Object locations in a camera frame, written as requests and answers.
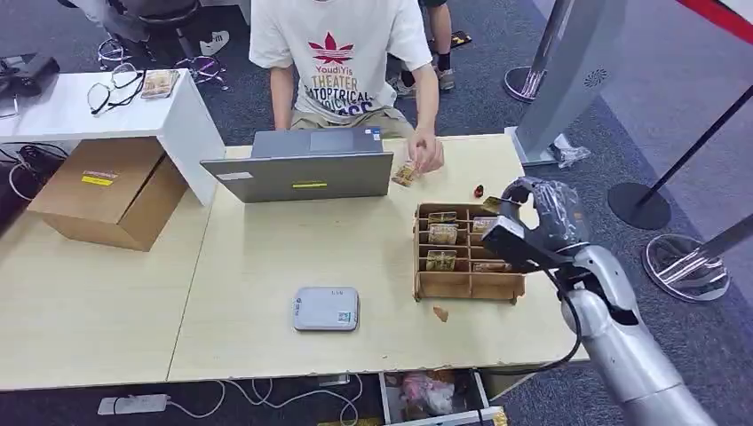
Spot open desk drawer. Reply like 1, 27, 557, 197
378, 368, 508, 426

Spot brown trading card stack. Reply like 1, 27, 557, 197
392, 161, 421, 189

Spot person's left hand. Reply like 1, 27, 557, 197
408, 131, 446, 175

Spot white power cable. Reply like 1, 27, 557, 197
166, 374, 365, 426

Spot dark wrist camera box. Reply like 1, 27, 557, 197
481, 216, 569, 273

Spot wire chair base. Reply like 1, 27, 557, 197
96, 35, 231, 92

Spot trading card pile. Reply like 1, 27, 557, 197
140, 68, 181, 100

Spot grey laptop with yellow sticker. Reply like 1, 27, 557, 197
200, 126, 394, 205

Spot chrome stanchion base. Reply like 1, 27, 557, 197
502, 66, 550, 105

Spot crumpled clear plastic wrap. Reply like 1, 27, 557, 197
551, 133, 592, 170

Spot black cable bundle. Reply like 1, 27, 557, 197
0, 142, 70, 202

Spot person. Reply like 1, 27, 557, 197
386, 0, 457, 99
57, 0, 231, 59
249, 0, 446, 175

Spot cardboard box with yellow label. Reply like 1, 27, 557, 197
27, 136, 190, 253

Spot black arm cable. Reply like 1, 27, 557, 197
480, 265, 584, 378

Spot black device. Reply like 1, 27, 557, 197
0, 53, 62, 100

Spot grey kiosk stand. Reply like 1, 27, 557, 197
504, 0, 629, 168

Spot wooden card sorting box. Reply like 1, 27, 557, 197
412, 201, 527, 305

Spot black framed glasses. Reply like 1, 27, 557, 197
86, 62, 147, 116

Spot chrome stanchion post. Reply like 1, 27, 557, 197
641, 212, 753, 304

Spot white flat device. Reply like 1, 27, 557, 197
292, 286, 361, 333

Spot white side table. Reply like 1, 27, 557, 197
0, 68, 227, 208

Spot white power strip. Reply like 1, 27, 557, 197
97, 393, 170, 417

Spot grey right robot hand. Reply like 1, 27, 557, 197
498, 175, 591, 254

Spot black stanchion post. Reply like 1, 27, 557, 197
606, 83, 753, 231

